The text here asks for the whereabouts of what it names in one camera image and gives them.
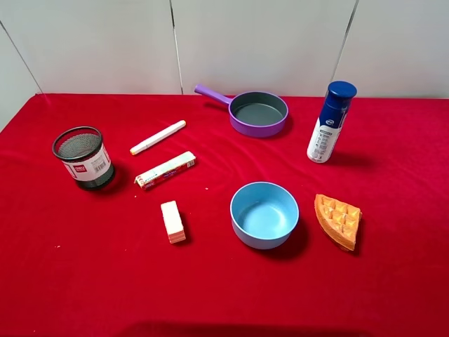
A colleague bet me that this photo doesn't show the orange waffle slice toy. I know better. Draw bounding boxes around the orange waffle slice toy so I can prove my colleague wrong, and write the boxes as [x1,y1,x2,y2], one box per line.
[314,194,362,251]

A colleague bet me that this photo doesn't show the long candy box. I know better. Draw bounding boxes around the long candy box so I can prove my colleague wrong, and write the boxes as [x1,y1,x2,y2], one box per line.
[135,151,196,190]

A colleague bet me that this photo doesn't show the blue bowl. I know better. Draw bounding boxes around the blue bowl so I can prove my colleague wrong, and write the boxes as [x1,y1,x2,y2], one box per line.
[229,181,300,250]

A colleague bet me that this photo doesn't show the purple toy frying pan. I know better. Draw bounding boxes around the purple toy frying pan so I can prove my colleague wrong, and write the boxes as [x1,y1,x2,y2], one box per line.
[194,84,289,138]

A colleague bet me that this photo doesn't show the white marker pen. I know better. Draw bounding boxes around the white marker pen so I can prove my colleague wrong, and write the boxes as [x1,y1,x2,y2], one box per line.
[130,120,187,156]

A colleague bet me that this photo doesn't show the cream wafer block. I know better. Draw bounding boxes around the cream wafer block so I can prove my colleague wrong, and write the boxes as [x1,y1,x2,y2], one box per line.
[161,201,186,244]

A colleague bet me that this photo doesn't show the blue white spray bottle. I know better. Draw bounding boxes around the blue white spray bottle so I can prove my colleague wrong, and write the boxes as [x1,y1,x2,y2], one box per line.
[307,81,357,163]

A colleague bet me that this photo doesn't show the black mesh pen holder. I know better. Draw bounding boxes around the black mesh pen holder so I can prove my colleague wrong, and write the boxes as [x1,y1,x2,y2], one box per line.
[52,126,115,190]

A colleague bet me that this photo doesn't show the red tablecloth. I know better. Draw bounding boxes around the red tablecloth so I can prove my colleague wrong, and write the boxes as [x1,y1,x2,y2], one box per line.
[1,94,448,336]

